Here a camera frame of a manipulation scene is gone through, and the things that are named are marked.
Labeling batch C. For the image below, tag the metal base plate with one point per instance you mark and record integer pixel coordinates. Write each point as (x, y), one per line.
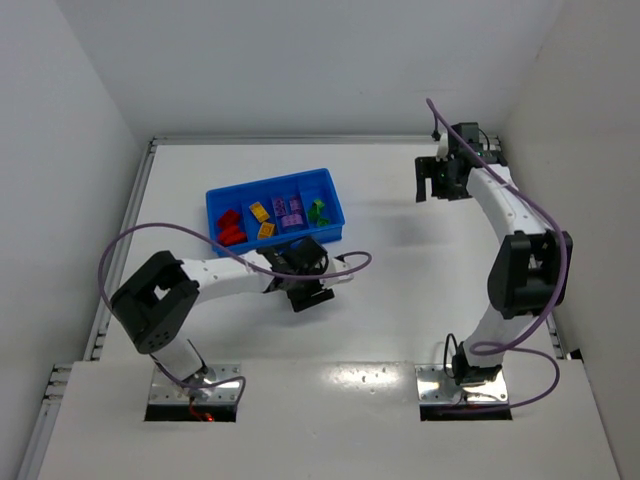
(436, 389)
(214, 385)

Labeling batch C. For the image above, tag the purple butterfly lego brick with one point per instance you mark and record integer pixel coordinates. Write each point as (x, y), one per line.
(279, 206)

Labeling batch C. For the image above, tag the plain purple rounded lego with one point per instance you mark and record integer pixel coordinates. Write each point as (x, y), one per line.
(292, 222)

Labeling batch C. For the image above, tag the small green lego brick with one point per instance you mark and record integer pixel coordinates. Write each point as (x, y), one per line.
(316, 209)

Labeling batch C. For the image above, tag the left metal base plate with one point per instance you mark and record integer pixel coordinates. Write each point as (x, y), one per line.
(214, 385)

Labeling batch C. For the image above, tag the aluminium frame rail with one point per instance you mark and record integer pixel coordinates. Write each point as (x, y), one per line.
(60, 373)

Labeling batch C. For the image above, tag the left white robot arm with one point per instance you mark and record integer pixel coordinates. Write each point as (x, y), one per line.
(154, 303)

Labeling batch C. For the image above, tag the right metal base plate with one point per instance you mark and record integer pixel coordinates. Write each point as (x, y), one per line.
(436, 389)

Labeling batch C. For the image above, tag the blue divided plastic tray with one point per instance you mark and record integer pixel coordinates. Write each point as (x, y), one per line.
(308, 185)

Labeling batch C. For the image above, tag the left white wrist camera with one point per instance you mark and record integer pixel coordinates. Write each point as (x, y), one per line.
(340, 272)

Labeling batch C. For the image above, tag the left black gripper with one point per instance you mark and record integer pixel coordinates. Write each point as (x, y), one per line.
(310, 298)

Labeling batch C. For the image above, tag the yellow butterfly lego brick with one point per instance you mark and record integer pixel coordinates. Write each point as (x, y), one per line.
(266, 230)

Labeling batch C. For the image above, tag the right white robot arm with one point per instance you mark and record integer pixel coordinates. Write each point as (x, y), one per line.
(529, 274)

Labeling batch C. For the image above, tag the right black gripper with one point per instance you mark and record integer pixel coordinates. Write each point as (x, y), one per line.
(430, 170)

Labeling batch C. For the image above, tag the yellow lego plate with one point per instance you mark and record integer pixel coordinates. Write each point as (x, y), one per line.
(259, 212)

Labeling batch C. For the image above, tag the small red lego brick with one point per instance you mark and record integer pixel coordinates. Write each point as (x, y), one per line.
(229, 218)

